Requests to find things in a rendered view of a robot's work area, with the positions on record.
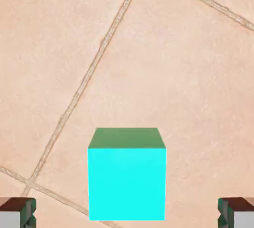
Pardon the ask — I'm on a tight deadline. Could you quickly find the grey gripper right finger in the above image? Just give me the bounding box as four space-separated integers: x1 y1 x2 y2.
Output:
217 197 254 228

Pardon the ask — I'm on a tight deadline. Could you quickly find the small cyan cube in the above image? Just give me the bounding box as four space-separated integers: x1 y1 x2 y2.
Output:
87 127 167 222

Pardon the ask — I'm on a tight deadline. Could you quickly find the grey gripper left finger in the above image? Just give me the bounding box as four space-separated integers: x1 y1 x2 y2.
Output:
0 197 37 228

